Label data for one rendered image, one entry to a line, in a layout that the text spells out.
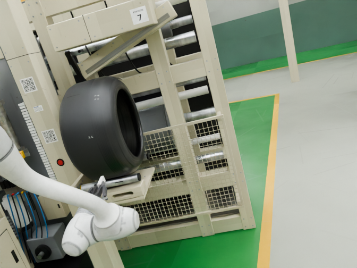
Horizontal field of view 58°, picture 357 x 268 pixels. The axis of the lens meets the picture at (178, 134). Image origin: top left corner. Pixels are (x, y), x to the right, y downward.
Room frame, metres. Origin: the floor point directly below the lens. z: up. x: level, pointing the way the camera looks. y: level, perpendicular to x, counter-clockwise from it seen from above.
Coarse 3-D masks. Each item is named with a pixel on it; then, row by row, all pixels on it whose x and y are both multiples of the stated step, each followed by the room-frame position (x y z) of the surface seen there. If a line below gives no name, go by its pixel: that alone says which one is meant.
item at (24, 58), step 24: (0, 0) 1.72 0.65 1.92; (0, 24) 1.73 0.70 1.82; (24, 24) 1.78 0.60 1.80; (24, 48) 1.71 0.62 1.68; (24, 72) 1.72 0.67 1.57; (24, 96) 1.73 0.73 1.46; (48, 96) 1.74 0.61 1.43; (48, 120) 1.72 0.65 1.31; (48, 144) 1.73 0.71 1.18; (72, 168) 1.71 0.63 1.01; (96, 264) 1.73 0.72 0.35; (120, 264) 1.80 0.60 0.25
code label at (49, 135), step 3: (51, 129) 1.72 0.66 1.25; (42, 132) 1.73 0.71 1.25; (45, 132) 1.72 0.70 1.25; (48, 132) 1.72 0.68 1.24; (51, 132) 1.72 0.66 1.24; (54, 132) 1.72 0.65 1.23; (42, 135) 1.73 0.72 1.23; (45, 135) 1.73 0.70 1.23; (48, 135) 1.72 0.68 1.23; (51, 135) 1.72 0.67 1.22; (54, 135) 1.72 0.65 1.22; (45, 138) 1.73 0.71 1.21; (48, 138) 1.72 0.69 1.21; (51, 138) 1.72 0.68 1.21; (54, 138) 1.72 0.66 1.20; (45, 141) 1.73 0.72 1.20; (48, 141) 1.72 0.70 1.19; (51, 141) 1.72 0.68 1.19; (54, 141) 1.72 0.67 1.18
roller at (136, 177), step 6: (132, 174) 1.60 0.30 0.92; (138, 174) 1.59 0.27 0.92; (108, 180) 1.61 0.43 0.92; (114, 180) 1.60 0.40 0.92; (120, 180) 1.59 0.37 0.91; (126, 180) 1.58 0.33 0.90; (132, 180) 1.58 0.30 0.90; (138, 180) 1.58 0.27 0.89; (84, 186) 1.63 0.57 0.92; (90, 186) 1.62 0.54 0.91; (108, 186) 1.60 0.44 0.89
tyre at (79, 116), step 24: (72, 96) 1.62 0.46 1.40; (120, 96) 1.98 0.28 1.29; (72, 120) 1.53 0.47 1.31; (96, 120) 1.49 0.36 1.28; (120, 120) 2.01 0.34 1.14; (72, 144) 1.50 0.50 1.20; (96, 144) 1.48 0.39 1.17; (120, 144) 1.50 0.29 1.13; (96, 168) 1.51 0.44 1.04; (120, 168) 1.52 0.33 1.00
